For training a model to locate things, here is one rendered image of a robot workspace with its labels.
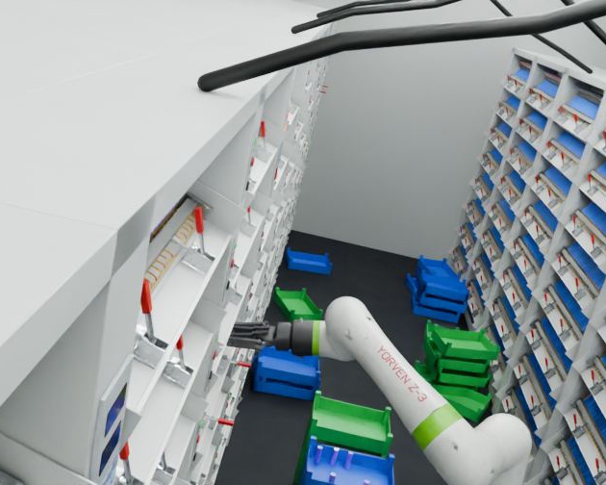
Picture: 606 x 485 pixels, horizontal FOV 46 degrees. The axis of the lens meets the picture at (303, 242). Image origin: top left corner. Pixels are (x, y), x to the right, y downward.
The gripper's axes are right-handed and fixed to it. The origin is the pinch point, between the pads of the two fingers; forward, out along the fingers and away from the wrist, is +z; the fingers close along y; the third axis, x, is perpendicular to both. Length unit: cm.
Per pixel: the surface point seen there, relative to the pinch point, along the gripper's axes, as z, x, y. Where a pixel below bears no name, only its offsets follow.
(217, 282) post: -12, 38, -55
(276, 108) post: -15, 57, 15
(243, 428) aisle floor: 8, -96, 100
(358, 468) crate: -41, -73, 46
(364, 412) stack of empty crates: -43, -71, 77
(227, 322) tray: -6.4, 10.5, -14.8
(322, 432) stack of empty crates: -28, -68, 58
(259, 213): -10.1, 28.9, 14.6
